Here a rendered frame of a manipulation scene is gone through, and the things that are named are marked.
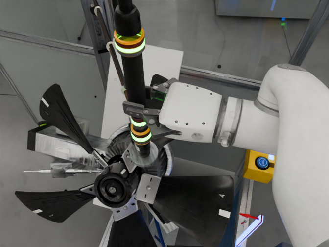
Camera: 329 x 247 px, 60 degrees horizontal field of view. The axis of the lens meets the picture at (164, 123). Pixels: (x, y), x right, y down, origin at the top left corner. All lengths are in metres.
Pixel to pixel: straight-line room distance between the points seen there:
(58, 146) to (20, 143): 1.53
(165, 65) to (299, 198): 0.77
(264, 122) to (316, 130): 0.11
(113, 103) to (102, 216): 1.21
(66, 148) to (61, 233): 1.18
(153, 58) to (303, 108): 0.71
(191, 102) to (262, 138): 0.13
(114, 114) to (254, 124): 0.72
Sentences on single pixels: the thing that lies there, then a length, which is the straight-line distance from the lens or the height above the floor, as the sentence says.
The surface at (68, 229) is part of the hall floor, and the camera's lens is 2.20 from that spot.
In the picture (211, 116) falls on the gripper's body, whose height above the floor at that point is 1.64.
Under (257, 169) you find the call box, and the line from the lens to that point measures 1.12.
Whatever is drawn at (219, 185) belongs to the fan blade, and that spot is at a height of 1.21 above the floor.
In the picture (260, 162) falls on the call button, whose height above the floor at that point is 1.08.
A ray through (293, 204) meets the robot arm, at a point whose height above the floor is 1.73.
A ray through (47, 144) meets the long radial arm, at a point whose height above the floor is 1.12.
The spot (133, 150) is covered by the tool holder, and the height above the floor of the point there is 1.42.
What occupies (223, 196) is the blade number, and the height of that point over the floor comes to 1.20.
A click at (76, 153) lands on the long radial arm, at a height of 1.12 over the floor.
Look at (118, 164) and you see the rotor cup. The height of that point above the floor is 1.24.
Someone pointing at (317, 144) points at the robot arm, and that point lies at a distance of 0.39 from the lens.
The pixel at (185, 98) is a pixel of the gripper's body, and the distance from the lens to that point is 0.51.
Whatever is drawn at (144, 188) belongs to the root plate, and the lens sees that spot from 0.92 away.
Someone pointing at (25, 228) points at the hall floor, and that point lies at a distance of 2.31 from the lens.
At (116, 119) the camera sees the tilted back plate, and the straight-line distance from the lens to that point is 1.11.
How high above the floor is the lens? 2.04
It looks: 56 degrees down
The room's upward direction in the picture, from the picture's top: straight up
